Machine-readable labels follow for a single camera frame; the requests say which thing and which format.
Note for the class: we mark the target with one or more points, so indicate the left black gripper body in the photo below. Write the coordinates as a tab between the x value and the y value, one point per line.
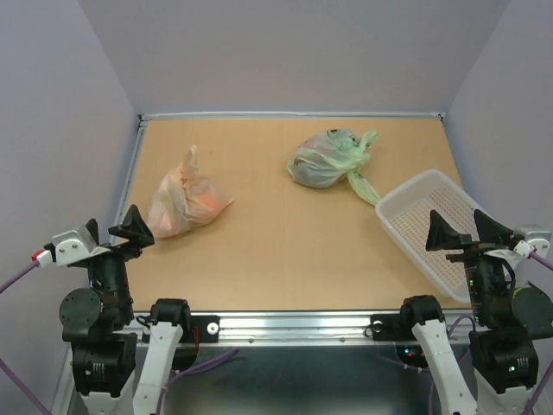
111	266

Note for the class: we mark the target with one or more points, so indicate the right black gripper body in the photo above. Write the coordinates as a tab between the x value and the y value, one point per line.
485	273

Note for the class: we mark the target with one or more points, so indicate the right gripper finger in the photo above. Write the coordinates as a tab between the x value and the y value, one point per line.
442	236
492	232

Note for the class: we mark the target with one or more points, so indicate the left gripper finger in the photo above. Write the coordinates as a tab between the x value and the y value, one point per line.
91	238
133	230

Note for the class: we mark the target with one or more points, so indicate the white banana-print plastic bag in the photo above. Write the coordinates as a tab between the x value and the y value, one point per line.
185	199

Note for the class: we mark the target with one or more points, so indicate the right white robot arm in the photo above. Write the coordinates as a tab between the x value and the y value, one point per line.
510	318

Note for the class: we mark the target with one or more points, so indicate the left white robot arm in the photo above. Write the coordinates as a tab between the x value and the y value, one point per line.
93	320

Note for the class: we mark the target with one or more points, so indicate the green tied plastic bag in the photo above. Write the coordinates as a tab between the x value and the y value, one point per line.
331	157

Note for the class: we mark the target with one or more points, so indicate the white plastic mesh basket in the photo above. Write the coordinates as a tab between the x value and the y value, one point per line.
404	216

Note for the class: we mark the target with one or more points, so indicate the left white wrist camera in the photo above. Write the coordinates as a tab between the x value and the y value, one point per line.
67	248

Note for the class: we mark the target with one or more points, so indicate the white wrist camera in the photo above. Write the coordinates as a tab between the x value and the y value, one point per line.
67	248
532	238

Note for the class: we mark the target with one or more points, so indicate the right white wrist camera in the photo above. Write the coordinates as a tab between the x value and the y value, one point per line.
532	238

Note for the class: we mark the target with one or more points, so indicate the aluminium front rail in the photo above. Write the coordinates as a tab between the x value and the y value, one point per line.
319	328

